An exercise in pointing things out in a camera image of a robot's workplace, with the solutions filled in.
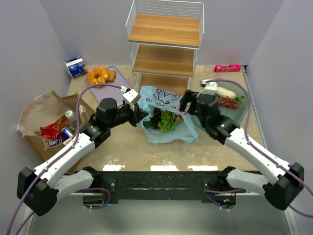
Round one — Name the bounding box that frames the black grape bunch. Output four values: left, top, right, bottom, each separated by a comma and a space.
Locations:
151, 108, 161, 129

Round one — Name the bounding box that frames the green grape bunch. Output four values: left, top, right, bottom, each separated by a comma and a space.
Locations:
157, 111, 173, 132

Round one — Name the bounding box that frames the white radish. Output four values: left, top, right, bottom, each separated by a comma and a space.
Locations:
217, 87, 237, 99

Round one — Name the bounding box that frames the light blue plastic bag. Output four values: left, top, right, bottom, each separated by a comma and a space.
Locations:
138, 86, 198, 144

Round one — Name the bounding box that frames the green label water bottle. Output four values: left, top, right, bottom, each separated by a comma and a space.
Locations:
65, 110, 77, 131

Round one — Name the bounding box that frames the red bull can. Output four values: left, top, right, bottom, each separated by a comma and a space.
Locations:
60, 126, 75, 142

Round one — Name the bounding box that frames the red candy bag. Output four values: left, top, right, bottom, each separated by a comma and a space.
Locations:
39, 115, 67, 147

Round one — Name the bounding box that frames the brown paper grocery bag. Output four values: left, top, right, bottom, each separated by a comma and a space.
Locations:
16, 91, 96, 175

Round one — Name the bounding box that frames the green lime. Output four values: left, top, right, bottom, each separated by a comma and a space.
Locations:
143, 117, 152, 129

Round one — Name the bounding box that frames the red dragon fruit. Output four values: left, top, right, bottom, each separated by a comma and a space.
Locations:
170, 112, 183, 131

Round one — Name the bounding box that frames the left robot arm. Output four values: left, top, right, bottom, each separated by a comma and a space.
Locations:
17, 93, 148, 216

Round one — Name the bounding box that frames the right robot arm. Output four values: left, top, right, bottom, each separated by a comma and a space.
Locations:
179, 90, 305, 211

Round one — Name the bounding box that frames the clear green food container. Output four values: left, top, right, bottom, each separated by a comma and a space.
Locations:
199, 78, 251, 123

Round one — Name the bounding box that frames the red grape bunch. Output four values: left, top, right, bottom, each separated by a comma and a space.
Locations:
218, 97, 240, 109

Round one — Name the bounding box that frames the lavender cutting board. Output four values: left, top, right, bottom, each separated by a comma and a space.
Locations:
89, 66, 133, 106

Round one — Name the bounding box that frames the bread slice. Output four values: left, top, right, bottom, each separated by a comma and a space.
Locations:
107, 70, 116, 83

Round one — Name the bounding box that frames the pink box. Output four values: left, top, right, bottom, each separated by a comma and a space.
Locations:
214, 64, 241, 73

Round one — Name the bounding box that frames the glazed bundt cake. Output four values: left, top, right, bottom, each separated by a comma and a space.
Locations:
87, 66, 109, 87

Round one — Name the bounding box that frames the blue white milk carton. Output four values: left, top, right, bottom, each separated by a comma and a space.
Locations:
65, 56, 88, 78

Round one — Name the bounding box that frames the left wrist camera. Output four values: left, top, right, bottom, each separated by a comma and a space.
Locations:
121, 86, 141, 109

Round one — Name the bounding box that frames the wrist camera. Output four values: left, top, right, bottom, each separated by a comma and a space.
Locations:
121, 86, 141, 109
200, 79, 218, 95

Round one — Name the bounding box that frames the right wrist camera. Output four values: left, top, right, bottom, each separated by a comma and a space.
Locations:
200, 79, 218, 95

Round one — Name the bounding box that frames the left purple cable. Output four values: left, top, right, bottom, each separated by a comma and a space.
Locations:
6, 84, 128, 235

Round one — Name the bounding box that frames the white wire wooden shelf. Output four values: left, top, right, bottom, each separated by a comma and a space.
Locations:
125, 0, 204, 94

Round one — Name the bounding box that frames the black base frame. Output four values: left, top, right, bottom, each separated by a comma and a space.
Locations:
91, 171, 239, 209

